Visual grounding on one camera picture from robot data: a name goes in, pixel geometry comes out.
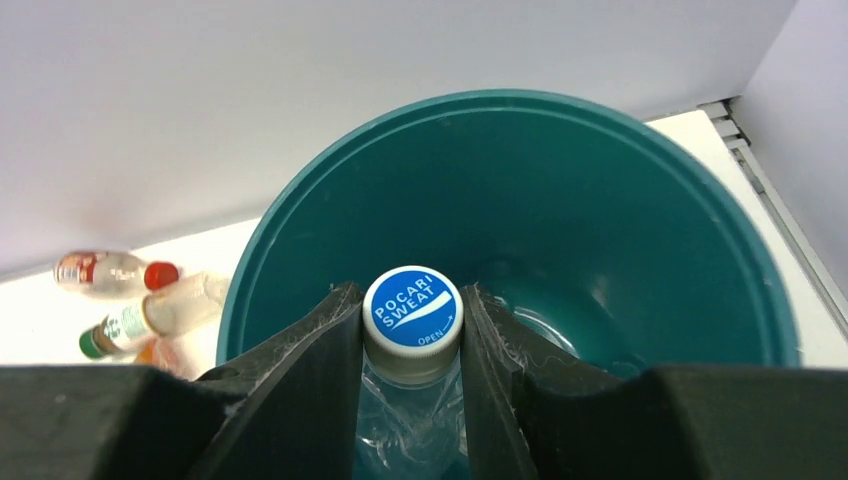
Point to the teal plastic bin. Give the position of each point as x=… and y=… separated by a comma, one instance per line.
x=582, y=221

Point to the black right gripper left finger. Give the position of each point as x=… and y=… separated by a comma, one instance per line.
x=290, y=404

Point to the clear Pocari Sweat bottle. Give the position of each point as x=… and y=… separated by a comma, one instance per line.
x=411, y=419

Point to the slim orange label bottle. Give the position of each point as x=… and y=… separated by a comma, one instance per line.
x=170, y=356

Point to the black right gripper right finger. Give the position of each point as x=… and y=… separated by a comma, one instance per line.
x=529, y=408

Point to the red cap clear bottle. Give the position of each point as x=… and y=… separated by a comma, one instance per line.
x=112, y=275

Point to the green cap coffee bottle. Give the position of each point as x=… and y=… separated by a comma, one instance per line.
x=170, y=312

